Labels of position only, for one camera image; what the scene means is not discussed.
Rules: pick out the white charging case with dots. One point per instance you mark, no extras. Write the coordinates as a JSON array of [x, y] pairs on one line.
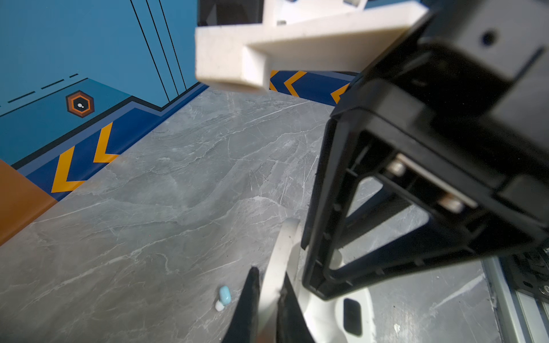
[[347, 318]]

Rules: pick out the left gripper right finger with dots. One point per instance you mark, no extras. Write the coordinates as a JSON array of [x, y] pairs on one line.
[[290, 324]]

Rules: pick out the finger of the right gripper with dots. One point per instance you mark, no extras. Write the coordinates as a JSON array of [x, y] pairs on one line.
[[362, 154], [378, 209]]

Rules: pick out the aluminium front rail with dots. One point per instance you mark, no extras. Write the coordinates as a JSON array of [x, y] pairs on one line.
[[518, 287]]

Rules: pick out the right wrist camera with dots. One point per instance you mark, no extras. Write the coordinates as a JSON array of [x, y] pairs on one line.
[[300, 36]]

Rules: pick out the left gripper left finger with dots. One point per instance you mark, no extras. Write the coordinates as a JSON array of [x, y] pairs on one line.
[[244, 325]]

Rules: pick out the blue earbud upper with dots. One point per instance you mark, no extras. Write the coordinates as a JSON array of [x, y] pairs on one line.
[[224, 298]]

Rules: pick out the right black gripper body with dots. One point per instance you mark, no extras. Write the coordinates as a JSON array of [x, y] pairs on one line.
[[470, 84]]

